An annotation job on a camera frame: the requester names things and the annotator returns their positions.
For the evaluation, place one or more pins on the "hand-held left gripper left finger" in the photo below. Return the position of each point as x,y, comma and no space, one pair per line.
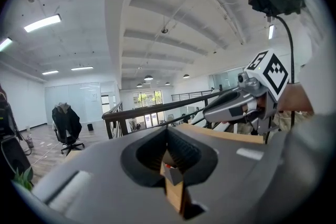
128,162

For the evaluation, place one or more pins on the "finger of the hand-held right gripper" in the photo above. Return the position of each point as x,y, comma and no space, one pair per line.
220,114
228,94

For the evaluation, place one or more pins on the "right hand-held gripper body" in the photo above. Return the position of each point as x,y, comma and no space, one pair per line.
275,73

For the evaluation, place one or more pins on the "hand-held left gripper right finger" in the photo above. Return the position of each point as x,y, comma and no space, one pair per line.
207,162

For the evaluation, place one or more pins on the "dark brown box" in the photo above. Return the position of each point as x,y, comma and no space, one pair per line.
173,175

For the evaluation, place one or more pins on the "red object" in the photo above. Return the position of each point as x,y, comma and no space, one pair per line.
168,165

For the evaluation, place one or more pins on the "person's right forearm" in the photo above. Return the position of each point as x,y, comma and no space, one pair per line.
294,98

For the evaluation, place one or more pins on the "person's right hand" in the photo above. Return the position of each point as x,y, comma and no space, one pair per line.
261,103

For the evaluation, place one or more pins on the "black straight railing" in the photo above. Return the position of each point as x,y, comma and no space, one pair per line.
191,93

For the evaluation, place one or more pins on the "person's white shirt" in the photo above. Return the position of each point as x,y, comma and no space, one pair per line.
320,73

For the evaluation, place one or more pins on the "black trash bin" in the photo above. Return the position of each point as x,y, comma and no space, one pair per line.
90,127

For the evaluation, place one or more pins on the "black curved railing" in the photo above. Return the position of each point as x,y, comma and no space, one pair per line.
157,107

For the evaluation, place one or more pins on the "office chair with jacket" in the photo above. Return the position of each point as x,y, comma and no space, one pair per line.
67,123

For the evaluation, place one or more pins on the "plastic bottle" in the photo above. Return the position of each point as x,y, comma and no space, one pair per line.
29,142

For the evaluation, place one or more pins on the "green potted plant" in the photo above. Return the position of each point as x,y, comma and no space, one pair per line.
23,178

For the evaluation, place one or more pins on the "group of ceiling tube lights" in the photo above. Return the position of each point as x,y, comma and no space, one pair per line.
42,23

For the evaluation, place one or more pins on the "right hand-held gripper camera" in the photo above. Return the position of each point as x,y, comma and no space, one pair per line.
245,80

